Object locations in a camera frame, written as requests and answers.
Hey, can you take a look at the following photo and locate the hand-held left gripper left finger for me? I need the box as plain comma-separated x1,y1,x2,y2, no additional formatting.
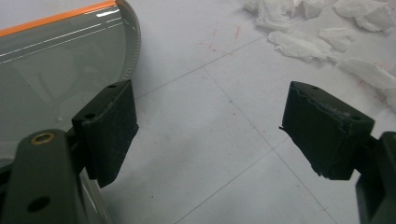
71,79,140,189

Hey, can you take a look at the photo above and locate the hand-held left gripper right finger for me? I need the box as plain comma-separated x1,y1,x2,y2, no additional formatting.
278,80,375,181

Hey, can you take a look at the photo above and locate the grey dustpan with orange edge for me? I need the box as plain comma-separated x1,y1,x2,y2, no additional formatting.
0,0,142,224

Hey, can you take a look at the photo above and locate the pile of crumpled white tissues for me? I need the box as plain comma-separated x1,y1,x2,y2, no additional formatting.
242,0,396,114

